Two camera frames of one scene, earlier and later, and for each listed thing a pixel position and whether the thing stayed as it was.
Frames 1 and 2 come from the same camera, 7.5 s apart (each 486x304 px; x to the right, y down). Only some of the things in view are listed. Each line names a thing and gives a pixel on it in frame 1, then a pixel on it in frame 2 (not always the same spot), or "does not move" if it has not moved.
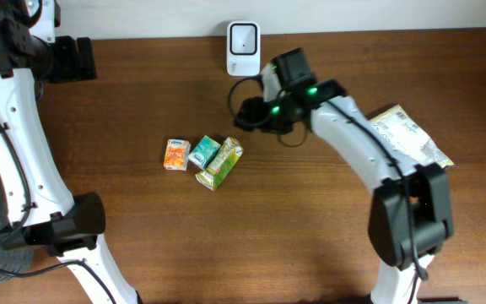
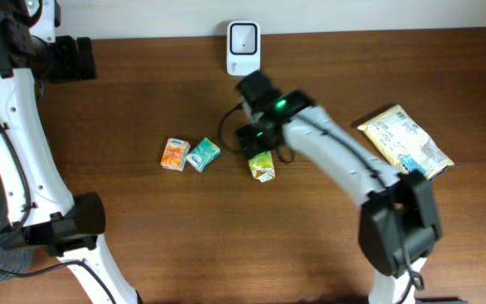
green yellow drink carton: x=222 y=165 to x=261 y=166
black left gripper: x=84 y=57 does not move
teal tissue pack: x=203 y=152 does not move
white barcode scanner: x=243 y=48 does not move
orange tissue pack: x=176 y=154 does not move
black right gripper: x=245 y=113 to x=251 y=141
